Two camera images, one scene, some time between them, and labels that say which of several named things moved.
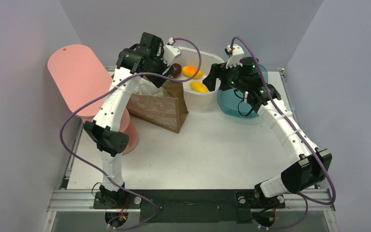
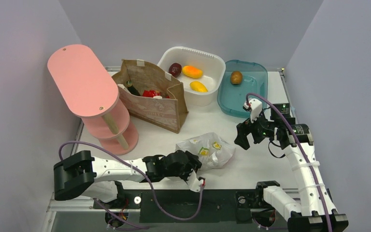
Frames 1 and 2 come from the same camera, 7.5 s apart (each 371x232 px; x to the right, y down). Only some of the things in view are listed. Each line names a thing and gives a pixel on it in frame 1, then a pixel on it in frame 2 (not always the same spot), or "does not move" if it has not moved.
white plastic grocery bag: [142, 86] to [213, 150]
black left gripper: [165, 69] to [192, 164]
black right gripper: [219, 71] to [245, 128]
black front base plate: [189, 206] does not move
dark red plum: [177, 70] does not move
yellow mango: [198, 86] does not move
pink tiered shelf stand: [79, 78] does not move
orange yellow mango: [190, 71] does not move
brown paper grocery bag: [165, 111] does not move
